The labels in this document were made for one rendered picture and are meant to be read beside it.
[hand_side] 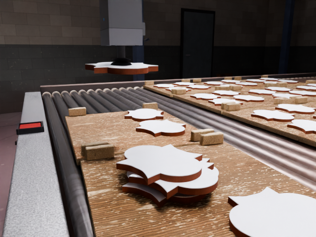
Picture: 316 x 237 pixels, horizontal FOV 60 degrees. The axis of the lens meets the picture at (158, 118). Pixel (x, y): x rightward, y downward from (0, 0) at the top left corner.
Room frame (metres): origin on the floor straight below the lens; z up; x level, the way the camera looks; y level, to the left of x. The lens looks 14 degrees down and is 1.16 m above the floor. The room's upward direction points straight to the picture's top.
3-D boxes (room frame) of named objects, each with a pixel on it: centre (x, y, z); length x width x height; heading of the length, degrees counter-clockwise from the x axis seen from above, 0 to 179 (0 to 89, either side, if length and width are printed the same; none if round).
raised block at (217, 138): (0.63, -0.13, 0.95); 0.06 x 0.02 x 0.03; 110
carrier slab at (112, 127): (0.79, 0.08, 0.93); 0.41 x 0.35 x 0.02; 21
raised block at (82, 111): (0.93, 0.28, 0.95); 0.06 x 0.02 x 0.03; 111
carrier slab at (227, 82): (1.79, -0.47, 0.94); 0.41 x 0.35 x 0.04; 24
